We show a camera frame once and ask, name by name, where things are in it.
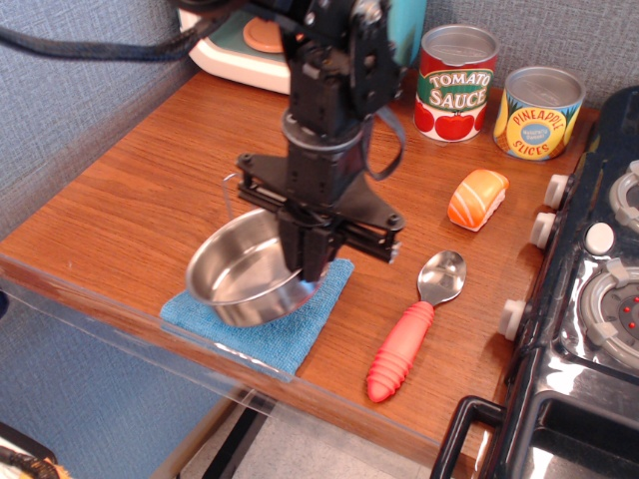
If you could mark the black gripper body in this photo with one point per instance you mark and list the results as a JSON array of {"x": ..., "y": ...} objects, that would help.
[{"x": 323, "y": 183}]

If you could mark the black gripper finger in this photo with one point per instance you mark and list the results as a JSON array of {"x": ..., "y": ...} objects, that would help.
[
  {"x": 320, "y": 248},
  {"x": 291, "y": 233}
]

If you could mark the stainless steel pot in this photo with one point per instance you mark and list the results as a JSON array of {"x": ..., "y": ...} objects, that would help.
[{"x": 240, "y": 272}]

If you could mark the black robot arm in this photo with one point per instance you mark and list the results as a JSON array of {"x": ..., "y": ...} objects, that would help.
[{"x": 343, "y": 76}]

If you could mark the blue towel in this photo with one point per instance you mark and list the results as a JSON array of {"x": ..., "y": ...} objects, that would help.
[{"x": 277, "y": 348}]

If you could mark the teal toy microwave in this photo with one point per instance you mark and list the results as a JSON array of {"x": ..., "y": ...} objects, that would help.
[{"x": 225, "y": 54}]

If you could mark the toy salmon sushi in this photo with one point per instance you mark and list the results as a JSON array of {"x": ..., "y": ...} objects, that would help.
[{"x": 477, "y": 198}]

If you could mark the tomato sauce can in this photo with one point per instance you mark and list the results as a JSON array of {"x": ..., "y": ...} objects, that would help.
[{"x": 455, "y": 75}]

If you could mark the pineapple slices can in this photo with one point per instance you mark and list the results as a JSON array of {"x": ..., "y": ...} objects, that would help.
[{"x": 537, "y": 113}]

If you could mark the clear acrylic barrier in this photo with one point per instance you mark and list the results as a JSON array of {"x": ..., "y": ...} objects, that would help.
[{"x": 329, "y": 385}]

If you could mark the black toy stove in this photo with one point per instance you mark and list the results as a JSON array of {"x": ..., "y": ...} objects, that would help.
[{"x": 571, "y": 407}]

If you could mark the spoon with red handle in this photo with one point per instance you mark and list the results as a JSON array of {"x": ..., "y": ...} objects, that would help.
[{"x": 441, "y": 279}]

